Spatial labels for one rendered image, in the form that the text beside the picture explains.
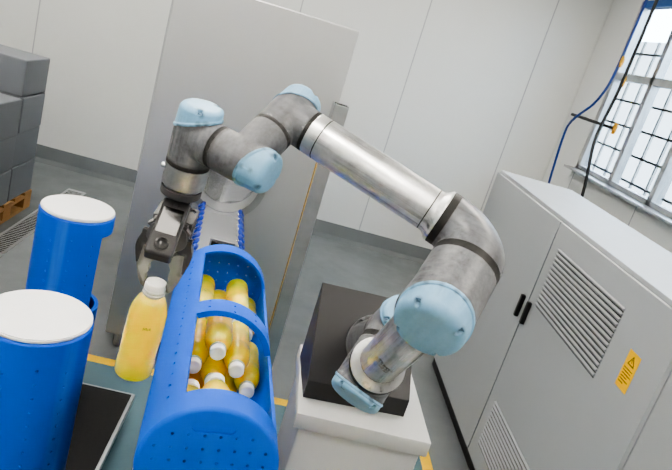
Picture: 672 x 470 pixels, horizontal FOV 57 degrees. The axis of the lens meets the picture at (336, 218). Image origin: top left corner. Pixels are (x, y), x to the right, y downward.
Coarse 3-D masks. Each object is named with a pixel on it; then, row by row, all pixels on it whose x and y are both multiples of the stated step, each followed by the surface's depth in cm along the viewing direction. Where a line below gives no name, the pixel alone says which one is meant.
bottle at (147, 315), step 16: (144, 304) 114; (160, 304) 115; (128, 320) 115; (144, 320) 114; (160, 320) 115; (128, 336) 115; (144, 336) 115; (160, 336) 118; (128, 352) 116; (144, 352) 116; (128, 368) 117; (144, 368) 118
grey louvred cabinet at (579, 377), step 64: (512, 192) 368; (512, 256) 344; (576, 256) 276; (640, 256) 265; (512, 320) 323; (576, 320) 262; (640, 320) 221; (448, 384) 388; (512, 384) 304; (576, 384) 250; (640, 384) 212; (512, 448) 287; (576, 448) 238; (640, 448) 210
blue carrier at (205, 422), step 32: (224, 256) 201; (192, 288) 172; (224, 288) 205; (256, 288) 206; (192, 320) 153; (256, 320) 163; (160, 352) 151; (160, 384) 133; (160, 416) 121; (192, 416) 119; (224, 416) 120; (256, 416) 123; (160, 448) 120; (192, 448) 121; (224, 448) 122; (256, 448) 124
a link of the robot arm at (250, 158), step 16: (224, 128) 102; (256, 128) 101; (272, 128) 102; (208, 144) 100; (224, 144) 99; (240, 144) 99; (256, 144) 100; (272, 144) 102; (208, 160) 101; (224, 160) 99; (240, 160) 98; (256, 160) 98; (272, 160) 98; (224, 176) 102; (240, 176) 99; (256, 176) 98; (272, 176) 101; (256, 192) 100
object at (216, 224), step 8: (208, 208) 322; (208, 216) 314; (216, 216) 318; (224, 216) 322; (232, 216) 325; (208, 224) 304; (216, 224) 307; (224, 224) 310; (232, 224) 314; (208, 232) 293; (216, 232) 296; (224, 232) 299; (232, 232) 303; (200, 240) 281; (208, 240) 284; (232, 240) 292
